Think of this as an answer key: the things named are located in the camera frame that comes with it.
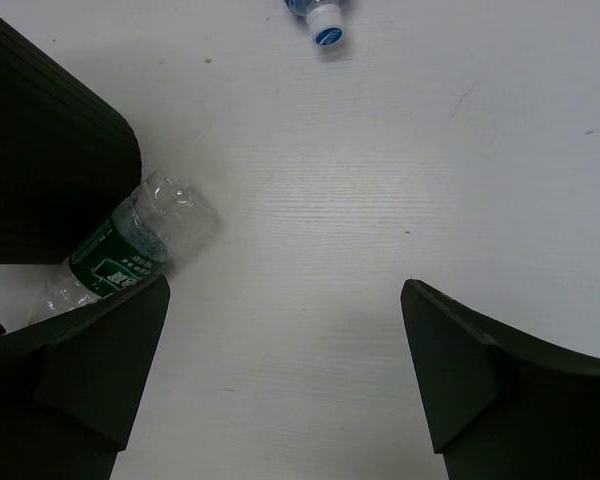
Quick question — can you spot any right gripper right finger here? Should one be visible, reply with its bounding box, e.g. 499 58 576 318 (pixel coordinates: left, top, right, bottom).
401 279 600 479

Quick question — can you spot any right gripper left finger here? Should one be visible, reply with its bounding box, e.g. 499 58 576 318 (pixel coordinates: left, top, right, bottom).
0 275 170 479

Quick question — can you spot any green label clear bottle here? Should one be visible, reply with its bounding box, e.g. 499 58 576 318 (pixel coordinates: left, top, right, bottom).
29 171 220 325

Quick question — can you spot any blue label clear bottle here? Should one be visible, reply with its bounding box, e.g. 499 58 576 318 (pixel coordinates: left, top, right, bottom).
284 0 344 47

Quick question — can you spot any black ribbed plastic bin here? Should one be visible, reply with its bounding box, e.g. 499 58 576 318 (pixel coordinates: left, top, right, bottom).
0 18 142 264

